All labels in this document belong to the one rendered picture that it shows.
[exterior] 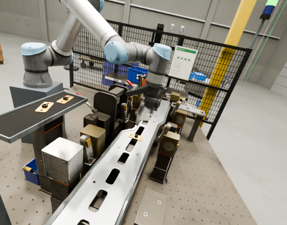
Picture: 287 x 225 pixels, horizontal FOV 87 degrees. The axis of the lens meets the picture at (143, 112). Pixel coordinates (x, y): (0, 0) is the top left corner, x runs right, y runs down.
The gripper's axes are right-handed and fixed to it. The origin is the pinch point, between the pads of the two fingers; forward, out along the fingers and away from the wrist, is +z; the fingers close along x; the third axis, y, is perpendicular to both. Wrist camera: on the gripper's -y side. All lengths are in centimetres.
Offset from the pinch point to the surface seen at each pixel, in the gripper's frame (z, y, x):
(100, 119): 4.0, -18.2, -6.7
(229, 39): -50, 42, 105
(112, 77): 10, -55, 79
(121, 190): 11.4, 5.6, -31.4
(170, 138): 7.1, 17.3, 3.3
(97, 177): 11.7, -4.7, -30.2
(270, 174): 106, 184, 152
